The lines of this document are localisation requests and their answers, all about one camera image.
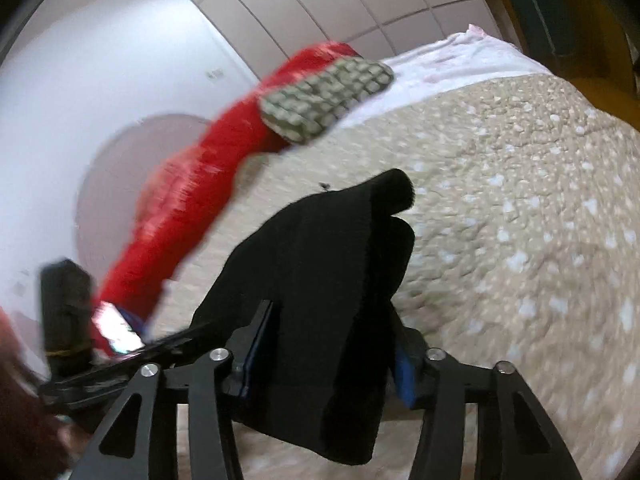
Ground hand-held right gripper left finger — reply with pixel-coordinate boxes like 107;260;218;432
72;301;275;480

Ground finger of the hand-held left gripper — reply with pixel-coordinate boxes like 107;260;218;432
39;310;212;406

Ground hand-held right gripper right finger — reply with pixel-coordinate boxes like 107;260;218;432
392;329;583;480

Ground black pants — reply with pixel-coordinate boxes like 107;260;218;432
190;169;417;466

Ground person's left forearm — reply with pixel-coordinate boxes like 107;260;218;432
0;305;98;480

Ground pink pillow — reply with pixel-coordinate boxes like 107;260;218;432
134;157;173;223

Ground round grey headboard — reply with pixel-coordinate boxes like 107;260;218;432
75;114;217;272

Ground red fuzzy blanket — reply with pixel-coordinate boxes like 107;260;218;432
92;42;363;357

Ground beige spotted quilt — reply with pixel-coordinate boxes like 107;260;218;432
150;74;640;480

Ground green dotted pillow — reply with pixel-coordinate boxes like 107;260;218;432
260;56;396;147

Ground white bed sheet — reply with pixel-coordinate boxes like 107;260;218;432
345;24;551;127

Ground dark green door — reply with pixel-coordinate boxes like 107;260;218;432
492;0;572;57

